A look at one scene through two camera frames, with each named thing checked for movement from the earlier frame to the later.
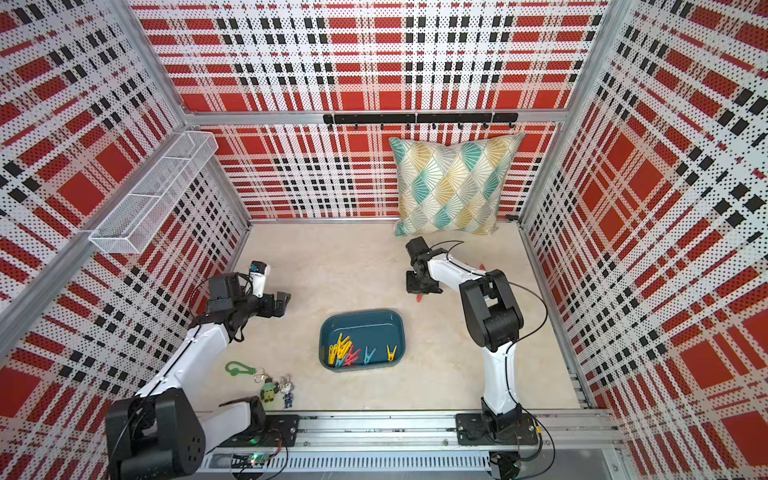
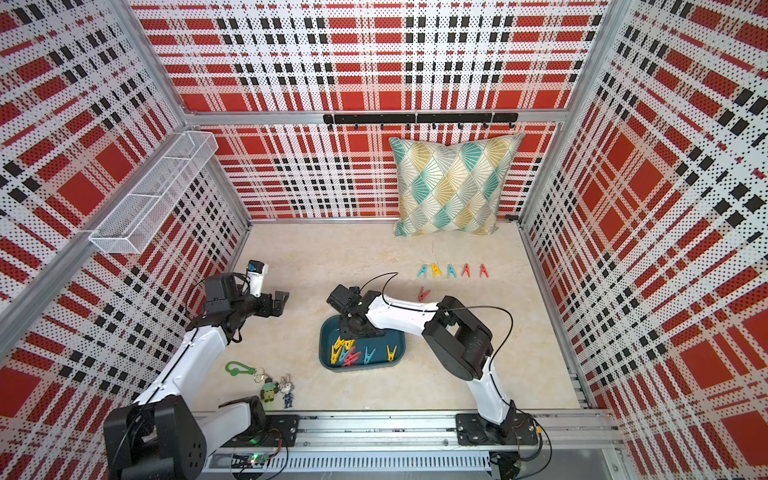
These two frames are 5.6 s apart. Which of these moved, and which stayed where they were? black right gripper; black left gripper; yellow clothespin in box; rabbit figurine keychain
Moved: black right gripper
Stayed: black left gripper; yellow clothespin in box; rabbit figurine keychain
